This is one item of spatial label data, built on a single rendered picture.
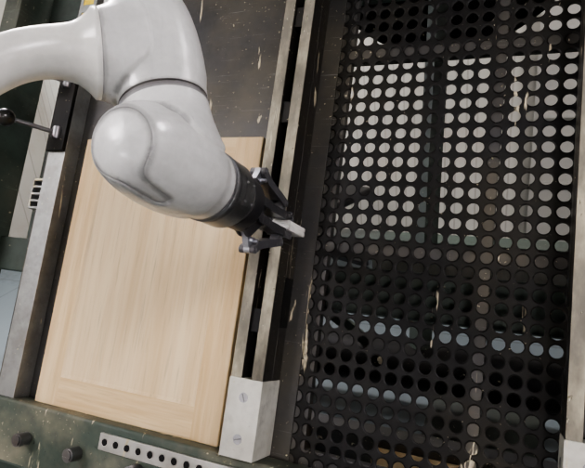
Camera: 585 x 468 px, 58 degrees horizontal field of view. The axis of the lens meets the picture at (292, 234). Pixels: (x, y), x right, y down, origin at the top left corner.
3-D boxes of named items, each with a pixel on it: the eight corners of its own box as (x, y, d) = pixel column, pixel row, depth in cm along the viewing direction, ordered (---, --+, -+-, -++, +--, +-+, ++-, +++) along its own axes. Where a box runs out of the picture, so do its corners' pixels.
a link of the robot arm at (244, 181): (242, 147, 63) (264, 163, 68) (179, 148, 66) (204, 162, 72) (230, 222, 61) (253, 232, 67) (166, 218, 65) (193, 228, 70)
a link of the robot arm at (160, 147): (251, 209, 61) (230, 110, 64) (170, 166, 47) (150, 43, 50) (173, 237, 64) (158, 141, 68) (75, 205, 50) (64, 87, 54)
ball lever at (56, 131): (58, 144, 119) (-8, 124, 112) (61, 127, 120) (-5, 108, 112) (62, 140, 116) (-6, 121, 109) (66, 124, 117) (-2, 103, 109)
